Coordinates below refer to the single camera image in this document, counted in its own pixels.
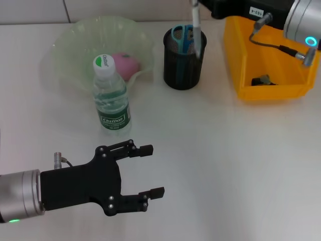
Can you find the grey white ballpoint pen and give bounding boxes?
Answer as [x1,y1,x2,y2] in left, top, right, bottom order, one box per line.
[191,0,204,59]

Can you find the green plastic wrapper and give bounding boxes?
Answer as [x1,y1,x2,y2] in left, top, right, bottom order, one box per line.
[251,73,280,87]

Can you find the left gripper cable with plug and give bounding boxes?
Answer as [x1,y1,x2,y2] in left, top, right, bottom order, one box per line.
[53,151,74,170]

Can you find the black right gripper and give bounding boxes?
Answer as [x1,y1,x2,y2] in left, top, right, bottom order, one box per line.
[200,0,294,30]

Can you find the right gripper cable with plug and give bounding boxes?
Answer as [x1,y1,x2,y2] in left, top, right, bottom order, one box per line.
[248,12,319,67]

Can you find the teal blue capped scissors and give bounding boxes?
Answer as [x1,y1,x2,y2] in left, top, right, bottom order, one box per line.
[171,24,195,83]

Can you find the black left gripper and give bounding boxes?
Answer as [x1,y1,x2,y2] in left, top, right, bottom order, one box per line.
[39,139,166,217]

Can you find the water bottle green label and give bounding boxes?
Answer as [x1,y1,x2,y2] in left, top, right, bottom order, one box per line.
[92,54,133,138]

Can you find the green glass fruit plate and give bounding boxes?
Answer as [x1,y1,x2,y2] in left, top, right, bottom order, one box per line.
[51,15,156,95]

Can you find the pink peach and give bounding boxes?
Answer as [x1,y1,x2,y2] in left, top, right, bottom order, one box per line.
[111,52,140,82]

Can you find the yellow plastic storage bin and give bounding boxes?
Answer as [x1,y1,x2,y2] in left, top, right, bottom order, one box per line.
[223,16,321,101]

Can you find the black mesh pen cup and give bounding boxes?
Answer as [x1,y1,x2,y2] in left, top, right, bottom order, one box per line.
[163,26,208,90]

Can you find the gripper cable with plug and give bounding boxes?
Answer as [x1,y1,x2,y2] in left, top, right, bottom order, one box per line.
[248,12,319,67]
[53,151,74,170]

